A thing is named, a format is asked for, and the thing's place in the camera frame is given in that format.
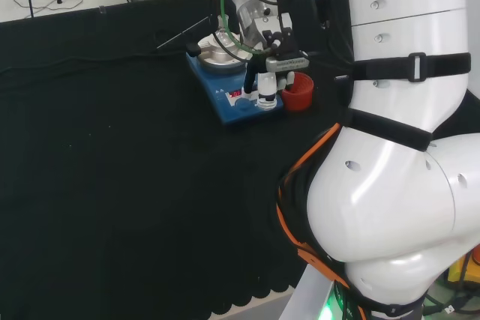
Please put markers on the clear round-bottom glass flask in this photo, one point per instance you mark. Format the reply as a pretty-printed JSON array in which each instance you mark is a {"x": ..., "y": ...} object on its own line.
[{"x": 223, "y": 31}]

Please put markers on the yellow stop button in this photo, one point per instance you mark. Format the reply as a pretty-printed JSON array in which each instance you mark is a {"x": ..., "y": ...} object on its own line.
[{"x": 455, "y": 271}]

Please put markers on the heater with blue base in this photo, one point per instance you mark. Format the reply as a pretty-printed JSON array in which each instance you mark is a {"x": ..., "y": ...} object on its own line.
[{"x": 225, "y": 84}]

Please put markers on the black cloth clip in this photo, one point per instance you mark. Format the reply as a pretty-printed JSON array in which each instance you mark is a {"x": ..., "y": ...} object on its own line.
[{"x": 102, "y": 11}]

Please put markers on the thin metal probe rod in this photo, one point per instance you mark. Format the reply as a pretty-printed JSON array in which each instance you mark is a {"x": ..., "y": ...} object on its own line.
[{"x": 183, "y": 32}]

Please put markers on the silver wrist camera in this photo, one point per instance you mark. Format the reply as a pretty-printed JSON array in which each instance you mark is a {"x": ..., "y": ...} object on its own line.
[{"x": 288, "y": 63}]

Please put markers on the red ribbed collapsible funnel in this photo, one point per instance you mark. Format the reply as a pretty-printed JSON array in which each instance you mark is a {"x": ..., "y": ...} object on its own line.
[{"x": 298, "y": 95}]

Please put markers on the black table cloth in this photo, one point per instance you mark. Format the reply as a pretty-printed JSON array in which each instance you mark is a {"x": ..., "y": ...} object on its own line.
[{"x": 112, "y": 147}]

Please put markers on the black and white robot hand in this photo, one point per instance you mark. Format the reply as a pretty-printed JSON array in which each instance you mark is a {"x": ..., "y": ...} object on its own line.
[{"x": 279, "y": 46}]

